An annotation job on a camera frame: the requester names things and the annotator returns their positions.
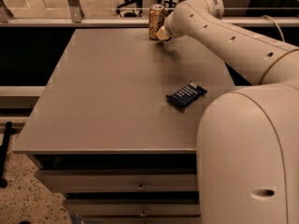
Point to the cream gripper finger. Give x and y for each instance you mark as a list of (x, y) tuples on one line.
[(161, 34)]

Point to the black chocolate rxbar wrapper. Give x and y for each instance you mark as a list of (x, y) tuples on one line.
[(166, 40)]

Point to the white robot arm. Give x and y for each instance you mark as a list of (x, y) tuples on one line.
[(248, 139)]

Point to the orange soda can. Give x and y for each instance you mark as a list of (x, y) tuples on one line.
[(156, 20)]

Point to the blue rxbar wrapper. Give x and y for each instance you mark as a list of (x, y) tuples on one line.
[(186, 95)]

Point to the black chair base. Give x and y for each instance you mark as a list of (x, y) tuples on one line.
[(130, 8)]

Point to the grey drawer cabinet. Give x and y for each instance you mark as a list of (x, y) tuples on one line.
[(104, 109)]

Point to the upper grey drawer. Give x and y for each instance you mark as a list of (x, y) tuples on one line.
[(99, 182)]

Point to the grey drawer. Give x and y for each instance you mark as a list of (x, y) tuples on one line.
[(150, 208), (99, 182)]

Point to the black metal stand leg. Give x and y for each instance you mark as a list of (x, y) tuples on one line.
[(3, 152)]

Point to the lower grey drawer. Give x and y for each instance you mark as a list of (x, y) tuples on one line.
[(150, 208)]

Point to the metal railing post left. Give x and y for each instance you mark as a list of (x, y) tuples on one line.
[(76, 11)]

